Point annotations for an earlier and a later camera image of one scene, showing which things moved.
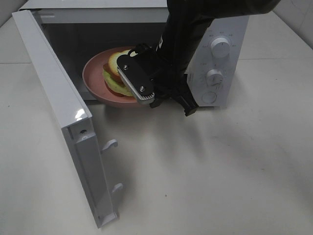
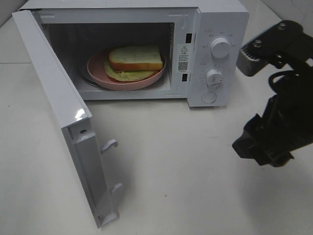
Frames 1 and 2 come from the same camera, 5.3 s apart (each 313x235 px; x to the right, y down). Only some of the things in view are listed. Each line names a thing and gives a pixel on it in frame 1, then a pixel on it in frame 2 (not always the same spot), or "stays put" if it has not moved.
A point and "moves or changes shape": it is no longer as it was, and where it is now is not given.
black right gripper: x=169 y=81 -> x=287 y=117
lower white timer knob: x=214 y=77 stays put
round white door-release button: x=209 y=97 stays put
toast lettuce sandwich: x=114 y=80 moves or changes shape
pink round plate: x=92 y=75 moves or changes shape
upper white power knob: x=220 y=47 stays put
